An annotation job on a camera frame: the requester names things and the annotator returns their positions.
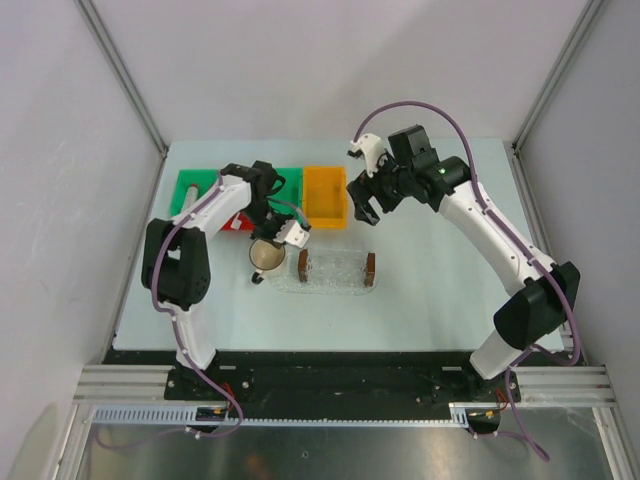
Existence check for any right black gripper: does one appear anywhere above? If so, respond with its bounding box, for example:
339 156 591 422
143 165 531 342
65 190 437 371
347 149 414 226

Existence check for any red plastic bin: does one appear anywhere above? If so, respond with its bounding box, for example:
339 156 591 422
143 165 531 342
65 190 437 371
221 212 254 232

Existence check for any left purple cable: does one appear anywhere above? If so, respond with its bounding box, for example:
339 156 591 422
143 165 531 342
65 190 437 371
94 169 311 449

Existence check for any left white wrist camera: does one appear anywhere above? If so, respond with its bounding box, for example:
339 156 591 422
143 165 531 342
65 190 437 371
274 219 311 249

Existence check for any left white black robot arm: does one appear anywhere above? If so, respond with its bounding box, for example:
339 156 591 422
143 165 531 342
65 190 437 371
141 161 294 400

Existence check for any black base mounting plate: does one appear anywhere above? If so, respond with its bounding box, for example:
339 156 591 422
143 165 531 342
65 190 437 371
103 350 557 417

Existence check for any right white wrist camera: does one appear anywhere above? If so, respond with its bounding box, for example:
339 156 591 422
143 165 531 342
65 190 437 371
347 133 387 178

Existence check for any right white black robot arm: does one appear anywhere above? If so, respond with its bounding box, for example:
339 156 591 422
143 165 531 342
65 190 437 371
347 125 580 401

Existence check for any green plastic bin left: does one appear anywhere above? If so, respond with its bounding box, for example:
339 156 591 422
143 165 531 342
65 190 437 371
169 169 218 216

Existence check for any clear oval glass tray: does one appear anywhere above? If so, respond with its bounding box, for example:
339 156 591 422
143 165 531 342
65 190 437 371
268 250 377 296

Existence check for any green plastic bin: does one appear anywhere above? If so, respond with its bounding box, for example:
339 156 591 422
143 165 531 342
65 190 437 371
269 167 303 220
169 169 218 216

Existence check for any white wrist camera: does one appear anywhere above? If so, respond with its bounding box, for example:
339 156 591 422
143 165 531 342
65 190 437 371
274 219 311 249
347 133 387 178

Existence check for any white toothpaste tube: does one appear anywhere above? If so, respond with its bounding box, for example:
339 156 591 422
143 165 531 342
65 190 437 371
180 184 199 213

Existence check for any clear holder with brown ends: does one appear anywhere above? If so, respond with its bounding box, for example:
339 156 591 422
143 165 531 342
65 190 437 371
296 248 377 288

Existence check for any purple cable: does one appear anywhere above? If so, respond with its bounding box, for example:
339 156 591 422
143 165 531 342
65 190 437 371
352 101 582 461
94 169 311 449

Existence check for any green plastic bin middle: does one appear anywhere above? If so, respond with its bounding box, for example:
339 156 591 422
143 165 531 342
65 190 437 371
269 167 303 220

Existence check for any yellow plastic bin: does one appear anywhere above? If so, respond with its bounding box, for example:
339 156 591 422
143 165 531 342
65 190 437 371
302 166 348 230

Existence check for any cream enamel mug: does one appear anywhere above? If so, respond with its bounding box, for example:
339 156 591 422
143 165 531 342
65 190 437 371
249 239 287 285

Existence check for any white slotted cable duct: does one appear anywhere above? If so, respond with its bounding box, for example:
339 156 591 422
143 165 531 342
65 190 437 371
92 403 502 428

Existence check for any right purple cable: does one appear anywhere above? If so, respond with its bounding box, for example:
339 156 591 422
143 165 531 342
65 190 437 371
352 101 582 461

